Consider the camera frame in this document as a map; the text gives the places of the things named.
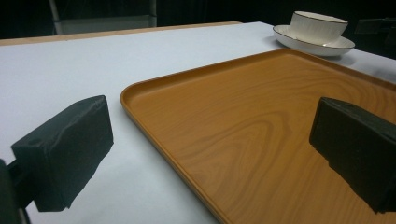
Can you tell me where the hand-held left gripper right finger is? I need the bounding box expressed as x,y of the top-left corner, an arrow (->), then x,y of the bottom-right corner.
308,96 -> 396,215

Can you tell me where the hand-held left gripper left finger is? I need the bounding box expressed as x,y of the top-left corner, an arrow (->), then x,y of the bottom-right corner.
7,94 -> 115,213

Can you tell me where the white cup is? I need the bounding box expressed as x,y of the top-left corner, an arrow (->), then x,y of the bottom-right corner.
290,10 -> 349,47

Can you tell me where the white saucer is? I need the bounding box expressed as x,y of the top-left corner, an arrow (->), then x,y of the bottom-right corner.
272,24 -> 356,58

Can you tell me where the wooden tray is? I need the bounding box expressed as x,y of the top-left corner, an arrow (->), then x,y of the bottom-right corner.
120,48 -> 396,224

